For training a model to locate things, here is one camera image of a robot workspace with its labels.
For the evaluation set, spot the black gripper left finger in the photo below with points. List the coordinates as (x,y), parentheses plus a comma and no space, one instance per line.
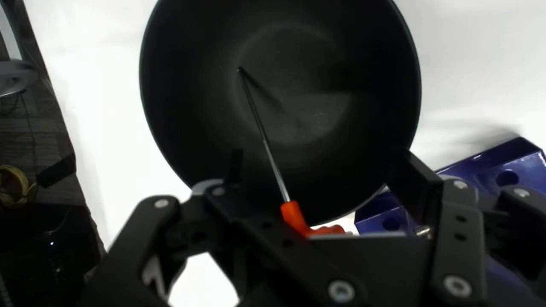
(171,238)

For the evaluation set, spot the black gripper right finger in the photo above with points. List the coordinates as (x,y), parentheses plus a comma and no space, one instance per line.
(458,238)

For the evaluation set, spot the black bowl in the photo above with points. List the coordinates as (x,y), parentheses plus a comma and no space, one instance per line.
(342,56)

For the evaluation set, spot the blue tool holder orange base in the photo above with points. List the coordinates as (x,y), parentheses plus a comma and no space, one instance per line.
(513,170)

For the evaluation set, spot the yellowish tape roll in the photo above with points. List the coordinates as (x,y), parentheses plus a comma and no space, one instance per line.
(14,185)

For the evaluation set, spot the grey round disc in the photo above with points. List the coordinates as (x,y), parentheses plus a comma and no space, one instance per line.
(14,76)

